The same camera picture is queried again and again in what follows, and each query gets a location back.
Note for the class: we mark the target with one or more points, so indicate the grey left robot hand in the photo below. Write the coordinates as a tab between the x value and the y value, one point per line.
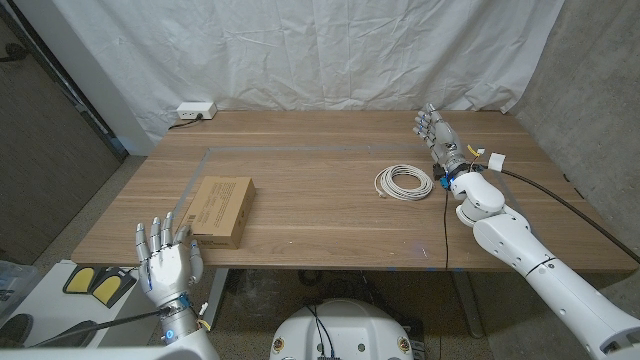
167	265

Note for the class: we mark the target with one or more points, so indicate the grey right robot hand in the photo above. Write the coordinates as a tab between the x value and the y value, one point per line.
445	142

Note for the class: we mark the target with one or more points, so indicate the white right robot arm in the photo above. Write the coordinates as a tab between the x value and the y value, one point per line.
500	235

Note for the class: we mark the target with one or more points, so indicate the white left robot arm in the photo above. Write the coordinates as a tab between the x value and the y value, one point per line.
182	325

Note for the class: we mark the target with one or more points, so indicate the brown cardboard box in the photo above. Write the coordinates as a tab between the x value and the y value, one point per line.
222	210

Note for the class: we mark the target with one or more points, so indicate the grey table leg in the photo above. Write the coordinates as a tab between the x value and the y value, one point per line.
467	305
214	300

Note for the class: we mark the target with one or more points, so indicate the yellow foot pedal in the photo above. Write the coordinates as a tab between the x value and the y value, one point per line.
107	290
80	280

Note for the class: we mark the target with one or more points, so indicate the white floor board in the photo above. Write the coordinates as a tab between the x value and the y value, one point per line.
45	305

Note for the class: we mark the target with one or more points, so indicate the clear plastic bin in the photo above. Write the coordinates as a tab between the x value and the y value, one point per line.
12	285

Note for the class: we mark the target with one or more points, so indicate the white power strip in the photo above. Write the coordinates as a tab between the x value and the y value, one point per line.
196	110

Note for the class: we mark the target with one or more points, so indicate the black round floor disc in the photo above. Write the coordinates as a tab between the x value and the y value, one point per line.
12	330

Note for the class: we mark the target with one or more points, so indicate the white backdrop cloth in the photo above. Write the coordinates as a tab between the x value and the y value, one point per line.
300	50

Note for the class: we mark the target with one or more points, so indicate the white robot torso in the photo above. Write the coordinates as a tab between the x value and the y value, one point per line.
345	325

